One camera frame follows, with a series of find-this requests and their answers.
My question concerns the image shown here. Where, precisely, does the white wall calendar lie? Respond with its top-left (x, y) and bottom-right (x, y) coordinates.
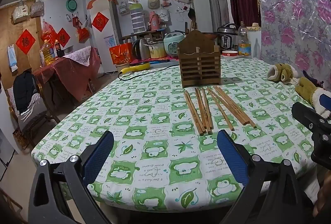
top-left (7, 44), bottom-right (19, 72)

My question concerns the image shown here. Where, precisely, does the person's right hand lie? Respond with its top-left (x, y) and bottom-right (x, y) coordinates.
top-left (312, 184), bottom-right (331, 218)

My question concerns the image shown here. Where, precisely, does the green white printed tablecloth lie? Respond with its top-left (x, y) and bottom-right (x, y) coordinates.
top-left (31, 54), bottom-right (326, 210)

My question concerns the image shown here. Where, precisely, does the clear plastic oil bottle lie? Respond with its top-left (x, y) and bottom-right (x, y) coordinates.
top-left (238, 22), bottom-right (252, 56)

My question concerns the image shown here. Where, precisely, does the olive plush mitten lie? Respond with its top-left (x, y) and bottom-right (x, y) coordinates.
top-left (295, 76), bottom-right (327, 116)
top-left (267, 63), bottom-right (298, 84)

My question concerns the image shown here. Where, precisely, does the yellow handheld tool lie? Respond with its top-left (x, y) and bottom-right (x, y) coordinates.
top-left (121, 62), bottom-right (151, 74)

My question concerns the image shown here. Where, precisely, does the green plastic basin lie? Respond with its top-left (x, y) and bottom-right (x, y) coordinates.
top-left (66, 0), bottom-right (79, 12)

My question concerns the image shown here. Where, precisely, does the white covered box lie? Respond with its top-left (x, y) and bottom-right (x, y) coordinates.
top-left (247, 23), bottom-right (262, 59)

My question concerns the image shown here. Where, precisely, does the yellow enamel pot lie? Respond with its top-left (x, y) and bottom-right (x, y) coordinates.
top-left (146, 41), bottom-right (166, 59)

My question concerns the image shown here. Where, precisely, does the dark soy sauce bottle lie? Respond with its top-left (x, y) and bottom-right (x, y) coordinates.
top-left (54, 40), bottom-right (65, 57)

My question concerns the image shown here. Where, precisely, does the steel electric kettle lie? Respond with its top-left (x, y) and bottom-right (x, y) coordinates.
top-left (132, 38), bottom-right (150, 60)

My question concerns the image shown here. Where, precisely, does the black jacket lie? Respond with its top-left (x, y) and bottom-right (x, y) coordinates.
top-left (13, 70), bottom-right (40, 114)

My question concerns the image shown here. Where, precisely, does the large cooking oil jug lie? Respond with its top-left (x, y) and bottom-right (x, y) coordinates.
top-left (39, 40), bottom-right (56, 66)

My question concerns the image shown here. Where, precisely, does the wooden chopstick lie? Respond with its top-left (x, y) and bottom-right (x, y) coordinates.
top-left (197, 88), bottom-right (212, 135)
top-left (186, 91), bottom-right (206, 134)
top-left (212, 87), bottom-right (247, 126)
top-left (202, 88), bottom-right (214, 129)
top-left (207, 88), bottom-right (235, 131)
top-left (195, 88), bottom-right (209, 135)
top-left (215, 86), bottom-right (252, 125)
top-left (184, 91), bottom-right (203, 135)
top-left (217, 86), bottom-right (257, 129)

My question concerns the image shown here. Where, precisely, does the red white bowl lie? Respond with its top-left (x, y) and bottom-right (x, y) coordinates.
top-left (222, 50), bottom-right (239, 59)

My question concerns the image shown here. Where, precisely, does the wooden chopstick holder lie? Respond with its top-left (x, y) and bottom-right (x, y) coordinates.
top-left (177, 30), bottom-right (221, 88)

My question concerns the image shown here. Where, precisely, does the plastic drawer tower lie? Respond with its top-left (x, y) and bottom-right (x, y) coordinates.
top-left (129, 3), bottom-right (145, 33)

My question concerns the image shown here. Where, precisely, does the red diamond paper decoration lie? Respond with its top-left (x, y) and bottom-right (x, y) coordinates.
top-left (16, 29), bottom-right (36, 54)
top-left (56, 28), bottom-right (71, 48)
top-left (92, 12), bottom-right (109, 32)

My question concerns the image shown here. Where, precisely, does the red gift box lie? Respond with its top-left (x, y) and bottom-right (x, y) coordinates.
top-left (109, 43), bottom-right (134, 65)

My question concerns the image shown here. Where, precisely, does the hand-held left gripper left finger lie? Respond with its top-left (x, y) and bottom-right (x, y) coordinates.
top-left (28, 130), bottom-right (114, 224)

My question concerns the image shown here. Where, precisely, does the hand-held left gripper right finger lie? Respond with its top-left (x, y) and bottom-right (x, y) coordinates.
top-left (217, 129), bottom-right (314, 224)

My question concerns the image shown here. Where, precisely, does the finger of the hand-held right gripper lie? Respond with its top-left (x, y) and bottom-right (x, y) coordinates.
top-left (292, 102), bottom-right (331, 134)
top-left (319, 93), bottom-right (331, 118)

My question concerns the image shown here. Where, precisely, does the wooden chair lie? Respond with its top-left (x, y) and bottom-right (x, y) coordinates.
top-left (6, 79), bottom-right (53, 148)

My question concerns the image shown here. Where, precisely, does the pink thermos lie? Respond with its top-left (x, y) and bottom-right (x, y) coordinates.
top-left (149, 10), bottom-right (162, 31)

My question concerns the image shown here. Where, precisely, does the red cloth covered table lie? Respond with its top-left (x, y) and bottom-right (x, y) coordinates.
top-left (33, 47), bottom-right (102, 101)

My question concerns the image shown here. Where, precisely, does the silver black pressure cooker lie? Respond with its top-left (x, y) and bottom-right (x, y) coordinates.
top-left (217, 23), bottom-right (238, 52)

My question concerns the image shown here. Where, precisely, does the white hanging bag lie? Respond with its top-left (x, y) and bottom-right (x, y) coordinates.
top-left (30, 0), bottom-right (44, 18)
top-left (12, 1), bottom-right (30, 23)

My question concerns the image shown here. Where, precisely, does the black power cable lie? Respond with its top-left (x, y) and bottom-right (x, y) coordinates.
top-left (118, 65), bottom-right (179, 81)

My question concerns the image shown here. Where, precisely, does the white refrigerator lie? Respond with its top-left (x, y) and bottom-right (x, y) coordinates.
top-left (90, 1), bottom-right (122, 75)

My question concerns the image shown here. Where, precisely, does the mint green rice cooker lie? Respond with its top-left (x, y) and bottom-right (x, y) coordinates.
top-left (163, 31), bottom-right (186, 57)

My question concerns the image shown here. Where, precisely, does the floral plastic sheet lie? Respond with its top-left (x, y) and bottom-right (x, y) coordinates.
top-left (249, 0), bottom-right (331, 80)

